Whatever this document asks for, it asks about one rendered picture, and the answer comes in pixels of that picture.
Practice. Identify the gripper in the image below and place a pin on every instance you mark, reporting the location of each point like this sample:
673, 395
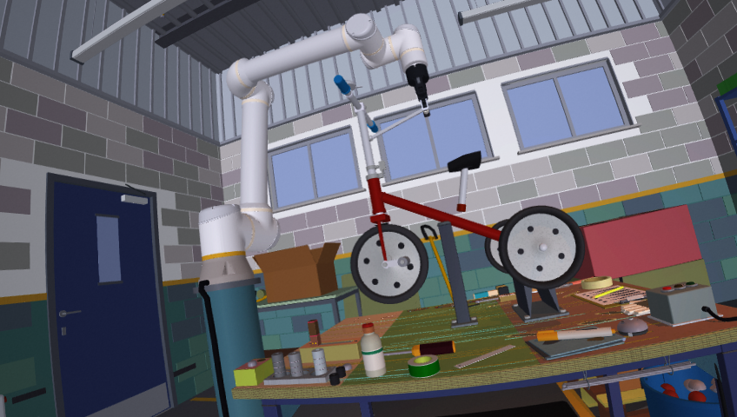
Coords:
416, 78

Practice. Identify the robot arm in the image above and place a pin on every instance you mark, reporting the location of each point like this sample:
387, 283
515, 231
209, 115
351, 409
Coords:
253, 149

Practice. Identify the white brake lever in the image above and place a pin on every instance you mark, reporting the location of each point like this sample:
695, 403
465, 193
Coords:
400, 122

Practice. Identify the white crank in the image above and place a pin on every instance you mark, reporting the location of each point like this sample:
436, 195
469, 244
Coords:
394, 263

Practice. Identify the yellow gap gauge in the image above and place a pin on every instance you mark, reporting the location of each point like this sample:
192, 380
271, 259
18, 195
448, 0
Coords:
609, 292

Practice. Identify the black saddle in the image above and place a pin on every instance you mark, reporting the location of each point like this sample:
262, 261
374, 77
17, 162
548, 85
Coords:
463, 162

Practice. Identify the white ceiling light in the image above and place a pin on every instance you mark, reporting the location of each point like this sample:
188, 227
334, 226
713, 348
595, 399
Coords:
132, 29
501, 10

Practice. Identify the yellow rod with black hook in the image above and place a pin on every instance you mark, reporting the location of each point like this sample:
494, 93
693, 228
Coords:
439, 262

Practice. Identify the grey front wheel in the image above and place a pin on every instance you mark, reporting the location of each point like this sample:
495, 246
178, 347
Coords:
374, 279

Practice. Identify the large grey rear wheel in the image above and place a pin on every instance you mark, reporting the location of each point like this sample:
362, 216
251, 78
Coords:
538, 267

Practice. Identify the black small box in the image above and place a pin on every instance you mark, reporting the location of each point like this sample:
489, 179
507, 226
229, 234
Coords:
502, 290

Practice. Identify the brown cardboard box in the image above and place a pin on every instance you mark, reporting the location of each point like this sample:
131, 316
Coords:
299, 276

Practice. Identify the grey side table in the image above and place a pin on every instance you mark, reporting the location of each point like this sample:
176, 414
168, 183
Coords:
311, 299

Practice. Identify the grey axle stand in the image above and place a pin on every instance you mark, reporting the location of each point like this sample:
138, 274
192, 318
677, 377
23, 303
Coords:
538, 305

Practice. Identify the green bench mat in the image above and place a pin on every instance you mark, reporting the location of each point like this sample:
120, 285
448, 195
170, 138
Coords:
449, 339

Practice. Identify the beige tape roll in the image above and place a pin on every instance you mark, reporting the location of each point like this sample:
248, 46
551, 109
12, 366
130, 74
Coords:
596, 283

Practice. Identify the brown tin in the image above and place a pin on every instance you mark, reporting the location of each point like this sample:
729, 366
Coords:
313, 332

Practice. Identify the white bottle with red cap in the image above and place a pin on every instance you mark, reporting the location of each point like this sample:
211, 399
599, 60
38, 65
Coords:
372, 354

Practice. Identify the steel ruler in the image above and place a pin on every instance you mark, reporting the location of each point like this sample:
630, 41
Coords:
485, 357

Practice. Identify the red cabinet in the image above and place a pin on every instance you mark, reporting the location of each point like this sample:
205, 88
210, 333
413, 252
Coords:
645, 242

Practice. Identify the green tape roll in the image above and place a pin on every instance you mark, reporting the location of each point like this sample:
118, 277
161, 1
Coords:
424, 368

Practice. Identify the yellow flat box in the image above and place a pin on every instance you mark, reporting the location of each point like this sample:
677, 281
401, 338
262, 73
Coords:
331, 352

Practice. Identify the black small cylinder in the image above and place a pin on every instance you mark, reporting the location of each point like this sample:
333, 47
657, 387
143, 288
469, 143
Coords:
334, 379
347, 368

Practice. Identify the orange and white marker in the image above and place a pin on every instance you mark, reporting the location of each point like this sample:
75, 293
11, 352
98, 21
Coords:
576, 334

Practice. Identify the grey cylinder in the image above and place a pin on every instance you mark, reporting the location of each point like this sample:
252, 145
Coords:
295, 364
319, 362
278, 365

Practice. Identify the dark grey flat board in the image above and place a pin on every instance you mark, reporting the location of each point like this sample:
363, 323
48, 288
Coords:
570, 348

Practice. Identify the pale wooden block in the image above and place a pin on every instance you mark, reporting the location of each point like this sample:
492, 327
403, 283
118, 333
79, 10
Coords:
635, 310

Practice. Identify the grey flat tray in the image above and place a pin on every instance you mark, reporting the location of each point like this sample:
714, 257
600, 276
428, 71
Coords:
299, 380

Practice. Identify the blue shelf unit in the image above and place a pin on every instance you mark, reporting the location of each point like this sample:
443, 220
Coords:
728, 115

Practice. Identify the grey dome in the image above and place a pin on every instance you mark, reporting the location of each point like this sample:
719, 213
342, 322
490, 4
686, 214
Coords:
632, 328

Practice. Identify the yellow block with red button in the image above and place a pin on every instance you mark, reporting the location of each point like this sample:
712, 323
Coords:
250, 374

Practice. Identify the grey control box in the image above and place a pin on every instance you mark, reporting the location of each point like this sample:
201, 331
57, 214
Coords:
682, 308

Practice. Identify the grey tube lamp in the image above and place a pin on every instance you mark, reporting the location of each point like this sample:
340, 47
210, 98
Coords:
627, 376

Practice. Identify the red ball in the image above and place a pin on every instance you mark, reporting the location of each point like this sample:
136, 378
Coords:
669, 391
697, 397

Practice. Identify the blue bin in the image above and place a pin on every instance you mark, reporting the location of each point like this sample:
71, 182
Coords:
656, 403

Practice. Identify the white ball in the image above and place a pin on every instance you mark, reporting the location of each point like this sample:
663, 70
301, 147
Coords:
694, 385

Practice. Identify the blue door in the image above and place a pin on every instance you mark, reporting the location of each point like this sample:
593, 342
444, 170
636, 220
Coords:
80, 345

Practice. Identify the grey frame window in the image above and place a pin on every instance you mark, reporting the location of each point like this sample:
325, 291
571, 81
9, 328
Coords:
567, 103
449, 129
314, 170

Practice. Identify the red tricycle frame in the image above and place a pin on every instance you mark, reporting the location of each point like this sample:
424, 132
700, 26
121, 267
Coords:
429, 212

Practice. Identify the grey stand post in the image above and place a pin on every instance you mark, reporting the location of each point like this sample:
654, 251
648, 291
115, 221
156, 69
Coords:
456, 276

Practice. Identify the blue frame workbench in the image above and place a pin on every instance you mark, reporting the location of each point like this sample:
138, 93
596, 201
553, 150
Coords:
460, 388

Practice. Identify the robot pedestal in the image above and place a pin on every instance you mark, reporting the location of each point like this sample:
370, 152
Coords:
230, 345

